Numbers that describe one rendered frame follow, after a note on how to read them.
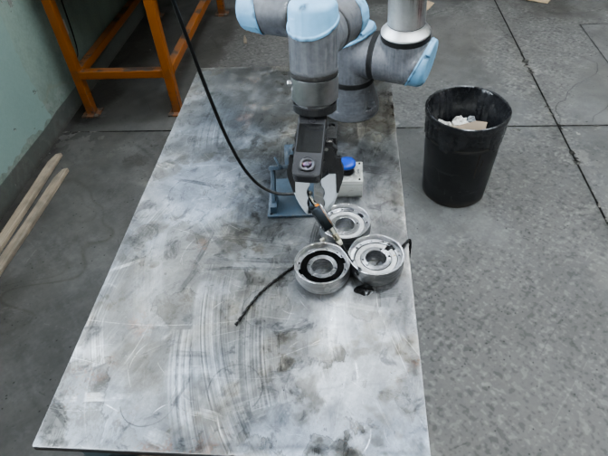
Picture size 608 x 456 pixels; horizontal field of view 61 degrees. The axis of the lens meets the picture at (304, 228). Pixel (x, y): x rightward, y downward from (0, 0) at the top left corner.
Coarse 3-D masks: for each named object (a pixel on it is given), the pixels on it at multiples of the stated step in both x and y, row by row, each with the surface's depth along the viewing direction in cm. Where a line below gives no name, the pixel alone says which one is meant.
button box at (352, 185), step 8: (360, 168) 115; (344, 176) 113; (352, 176) 113; (360, 176) 113; (344, 184) 112; (352, 184) 112; (360, 184) 112; (344, 192) 114; (352, 192) 114; (360, 192) 114
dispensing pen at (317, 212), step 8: (312, 200) 93; (312, 208) 92; (320, 208) 92; (320, 216) 92; (320, 224) 93; (328, 224) 92; (328, 232) 94; (336, 232) 94; (336, 240) 94; (344, 248) 95
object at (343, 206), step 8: (336, 208) 108; (344, 208) 108; (352, 208) 108; (360, 208) 106; (344, 216) 106; (352, 216) 106; (360, 216) 107; (368, 216) 104; (336, 224) 106; (344, 224) 107; (352, 224) 106; (368, 224) 102; (320, 232) 104; (344, 232) 103; (352, 232) 103; (368, 232) 103; (328, 240) 102; (344, 240) 100; (352, 240) 100
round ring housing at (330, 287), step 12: (300, 252) 98; (336, 252) 99; (312, 264) 98; (324, 264) 99; (336, 264) 97; (348, 264) 95; (300, 276) 94; (324, 276) 95; (348, 276) 96; (312, 288) 94; (324, 288) 93; (336, 288) 94
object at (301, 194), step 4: (296, 184) 90; (300, 184) 90; (304, 184) 90; (308, 184) 90; (296, 188) 90; (300, 188) 90; (304, 188) 90; (296, 192) 91; (300, 192) 91; (304, 192) 91; (308, 192) 92; (296, 196) 92; (300, 196) 91; (304, 196) 91; (308, 196) 91; (300, 200) 92; (304, 200) 92; (308, 200) 93; (300, 204) 93; (304, 204) 92; (308, 204) 92; (304, 208) 93; (308, 208) 93; (308, 212) 94
